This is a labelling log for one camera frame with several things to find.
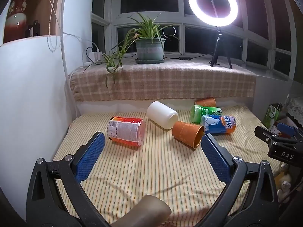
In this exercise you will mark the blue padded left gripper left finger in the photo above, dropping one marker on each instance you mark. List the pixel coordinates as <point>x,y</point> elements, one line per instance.
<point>55,196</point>

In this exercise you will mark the potted spider plant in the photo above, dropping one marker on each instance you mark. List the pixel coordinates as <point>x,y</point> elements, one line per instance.
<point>149,38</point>

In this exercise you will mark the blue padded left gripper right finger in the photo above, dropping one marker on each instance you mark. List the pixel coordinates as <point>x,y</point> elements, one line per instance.
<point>249,197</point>

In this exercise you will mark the plaid beige sill cloth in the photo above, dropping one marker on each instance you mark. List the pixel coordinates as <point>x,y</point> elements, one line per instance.
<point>168,80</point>

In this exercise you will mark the ring light on tripod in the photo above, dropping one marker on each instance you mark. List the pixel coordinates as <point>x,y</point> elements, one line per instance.
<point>218,22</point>

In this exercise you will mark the red ceramic vase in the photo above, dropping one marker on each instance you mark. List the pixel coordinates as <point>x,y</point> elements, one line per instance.
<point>16,22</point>

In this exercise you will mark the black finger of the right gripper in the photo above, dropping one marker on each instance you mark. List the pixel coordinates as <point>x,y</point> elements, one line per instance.
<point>268,136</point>

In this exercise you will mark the striped yellow table cloth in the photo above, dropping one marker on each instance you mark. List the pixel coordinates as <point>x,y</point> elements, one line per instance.
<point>163,167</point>

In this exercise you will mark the white power adapter with cables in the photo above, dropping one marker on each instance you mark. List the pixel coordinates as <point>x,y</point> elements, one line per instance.
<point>95,57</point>

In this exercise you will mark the orange paper cup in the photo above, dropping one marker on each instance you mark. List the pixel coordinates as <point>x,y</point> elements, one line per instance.
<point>189,134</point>

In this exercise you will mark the blue orange Arctic Ocean can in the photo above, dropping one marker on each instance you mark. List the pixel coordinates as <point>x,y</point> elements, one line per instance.
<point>215,124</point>

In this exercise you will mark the orange labelled snack cup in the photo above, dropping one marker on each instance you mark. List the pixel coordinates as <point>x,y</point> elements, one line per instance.
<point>129,131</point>

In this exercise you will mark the green drink can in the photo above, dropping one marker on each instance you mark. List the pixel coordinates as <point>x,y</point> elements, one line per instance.
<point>198,111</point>

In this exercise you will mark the orange can at back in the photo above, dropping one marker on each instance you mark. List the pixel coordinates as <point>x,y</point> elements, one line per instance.
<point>206,102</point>

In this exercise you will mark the green paper bag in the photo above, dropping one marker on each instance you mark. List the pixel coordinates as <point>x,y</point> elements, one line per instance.
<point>272,114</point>

